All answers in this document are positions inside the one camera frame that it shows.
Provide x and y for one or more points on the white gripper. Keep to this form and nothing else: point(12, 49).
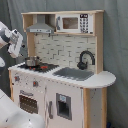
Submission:
point(15, 43)

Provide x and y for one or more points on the red oven knob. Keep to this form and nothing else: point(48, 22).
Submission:
point(35, 84)
point(17, 78)

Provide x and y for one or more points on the grey toy sink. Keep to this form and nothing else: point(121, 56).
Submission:
point(74, 74)

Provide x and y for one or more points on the toy oven door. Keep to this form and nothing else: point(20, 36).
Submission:
point(29, 101)

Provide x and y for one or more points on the white cabinet door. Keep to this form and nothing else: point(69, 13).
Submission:
point(65, 106)

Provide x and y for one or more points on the small metal pot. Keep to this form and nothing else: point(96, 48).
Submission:
point(32, 61)

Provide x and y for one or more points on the grey range hood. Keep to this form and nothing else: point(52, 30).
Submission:
point(41, 26)

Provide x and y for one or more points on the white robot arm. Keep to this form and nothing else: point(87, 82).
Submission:
point(11, 116)

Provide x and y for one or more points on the red right oven knob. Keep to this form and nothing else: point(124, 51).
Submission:
point(35, 84)

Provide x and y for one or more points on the black toy stovetop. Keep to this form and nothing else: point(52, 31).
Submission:
point(41, 67)

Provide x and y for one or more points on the toy microwave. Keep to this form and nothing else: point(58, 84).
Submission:
point(72, 23)

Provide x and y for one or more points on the red left oven knob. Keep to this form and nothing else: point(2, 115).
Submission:
point(17, 78)

